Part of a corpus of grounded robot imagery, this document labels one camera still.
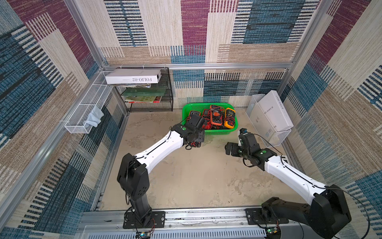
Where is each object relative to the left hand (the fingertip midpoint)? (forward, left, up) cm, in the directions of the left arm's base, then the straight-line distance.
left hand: (197, 133), depth 85 cm
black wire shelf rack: (+41, +24, -14) cm, 49 cm away
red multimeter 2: (+26, -12, -4) cm, 29 cm away
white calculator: (-7, -54, -17) cm, 57 cm away
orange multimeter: (+30, +2, -13) cm, 32 cm away
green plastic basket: (+36, -3, -13) cm, 39 cm away
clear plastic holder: (+4, -44, -6) cm, 44 cm away
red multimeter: (+21, -7, -7) cm, 24 cm away
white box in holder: (+16, -48, +2) cm, 50 cm away
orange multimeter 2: (+16, -13, -5) cm, 21 cm away
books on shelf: (+25, +33, +10) cm, 42 cm away
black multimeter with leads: (-7, 0, 0) cm, 7 cm away
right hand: (-5, -19, -4) cm, 20 cm away
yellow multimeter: (+16, -22, -4) cm, 27 cm away
